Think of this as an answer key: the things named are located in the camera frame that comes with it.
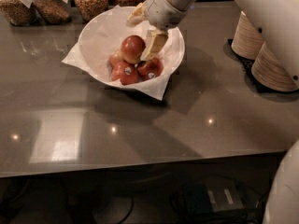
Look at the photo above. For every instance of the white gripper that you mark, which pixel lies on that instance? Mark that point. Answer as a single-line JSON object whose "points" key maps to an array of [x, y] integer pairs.
{"points": [[163, 10]]}

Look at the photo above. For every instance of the red apple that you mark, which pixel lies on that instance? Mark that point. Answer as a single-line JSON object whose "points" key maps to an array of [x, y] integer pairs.
{"points": [[115, 57], [125, 73], [132, 48], [150, 69]]}

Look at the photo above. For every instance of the black tray mat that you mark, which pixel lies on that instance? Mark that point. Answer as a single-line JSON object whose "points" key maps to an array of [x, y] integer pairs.
{"points": [[247, 64]]}

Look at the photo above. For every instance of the stack paper bowls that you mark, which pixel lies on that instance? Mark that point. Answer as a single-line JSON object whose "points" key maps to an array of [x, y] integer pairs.
{"points": [[247, 41], [269, 71]]}

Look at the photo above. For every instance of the white bowl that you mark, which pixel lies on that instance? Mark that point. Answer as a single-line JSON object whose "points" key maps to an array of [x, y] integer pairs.
{"points": [[102, 41]]}

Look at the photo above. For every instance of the white paper liner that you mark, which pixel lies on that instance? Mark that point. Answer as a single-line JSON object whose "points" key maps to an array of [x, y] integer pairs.
{"points": [[152, 89]]}

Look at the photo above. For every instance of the rear stack paper bowls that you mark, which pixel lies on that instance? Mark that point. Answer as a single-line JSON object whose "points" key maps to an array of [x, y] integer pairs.
{"points": [[247, 41]]}

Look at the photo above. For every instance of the black box under table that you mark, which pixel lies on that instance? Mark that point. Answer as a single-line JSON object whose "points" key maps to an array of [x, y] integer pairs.
{"points": [[212, 198]]}

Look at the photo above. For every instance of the far left cereal jar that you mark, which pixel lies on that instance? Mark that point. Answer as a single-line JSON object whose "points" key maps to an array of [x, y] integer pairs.
{"points": [[18, 12]]}

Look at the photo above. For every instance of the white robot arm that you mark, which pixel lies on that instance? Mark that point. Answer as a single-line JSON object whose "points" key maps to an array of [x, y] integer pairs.
{"points": [[278, 20]]}

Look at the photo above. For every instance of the front stack paper bowls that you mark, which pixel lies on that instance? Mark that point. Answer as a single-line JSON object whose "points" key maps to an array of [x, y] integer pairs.
{"points": [[269, 71]]}

